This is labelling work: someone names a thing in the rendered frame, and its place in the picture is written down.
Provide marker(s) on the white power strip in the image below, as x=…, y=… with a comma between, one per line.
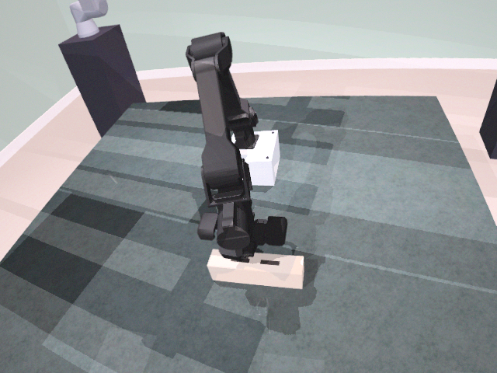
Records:
x=276, y=270

